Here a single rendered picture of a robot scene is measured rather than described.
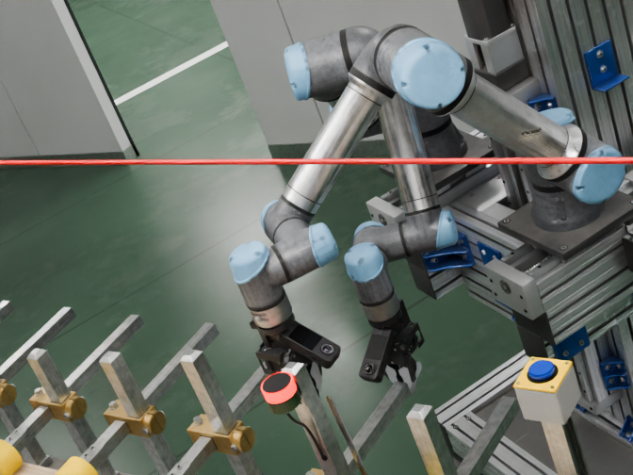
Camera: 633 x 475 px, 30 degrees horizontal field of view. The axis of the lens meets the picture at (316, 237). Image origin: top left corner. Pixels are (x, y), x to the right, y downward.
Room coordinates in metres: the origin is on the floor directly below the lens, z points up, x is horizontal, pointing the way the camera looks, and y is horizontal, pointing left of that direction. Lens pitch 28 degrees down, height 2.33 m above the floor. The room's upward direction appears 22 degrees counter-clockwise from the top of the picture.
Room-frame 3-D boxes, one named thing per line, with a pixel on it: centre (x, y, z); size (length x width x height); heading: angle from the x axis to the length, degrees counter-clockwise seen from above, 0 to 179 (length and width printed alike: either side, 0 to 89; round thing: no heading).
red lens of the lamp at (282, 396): (1.72, 0.16, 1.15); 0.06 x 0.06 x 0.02
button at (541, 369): (1.40, -0.24, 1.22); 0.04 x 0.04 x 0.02
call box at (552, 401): (1.40, -0.24, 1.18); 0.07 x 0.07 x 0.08; 46
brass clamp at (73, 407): (2.29, 0.69, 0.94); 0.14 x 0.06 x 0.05; 46
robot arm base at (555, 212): (2.10, -0.51, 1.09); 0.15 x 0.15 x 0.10
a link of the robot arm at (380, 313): (2.02, -0.07, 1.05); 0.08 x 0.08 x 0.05
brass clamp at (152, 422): (2.11, 0.51, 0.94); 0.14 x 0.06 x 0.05; 46
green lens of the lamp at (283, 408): (1.72, 0.16, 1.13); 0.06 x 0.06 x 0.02
